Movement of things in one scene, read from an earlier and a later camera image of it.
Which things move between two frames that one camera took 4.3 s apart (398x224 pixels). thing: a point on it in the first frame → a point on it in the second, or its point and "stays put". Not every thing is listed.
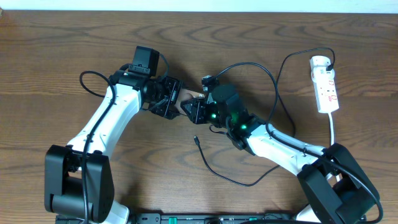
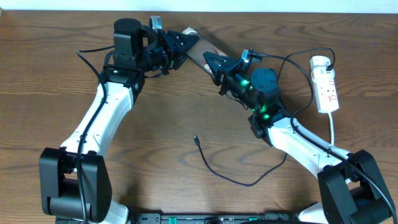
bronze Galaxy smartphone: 185,95 → 202,45
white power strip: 324,84 stays put
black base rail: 189,218 stays put
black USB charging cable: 330,68 → 231,180
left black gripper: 170,98 → 168,51
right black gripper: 199,106 → 221,78
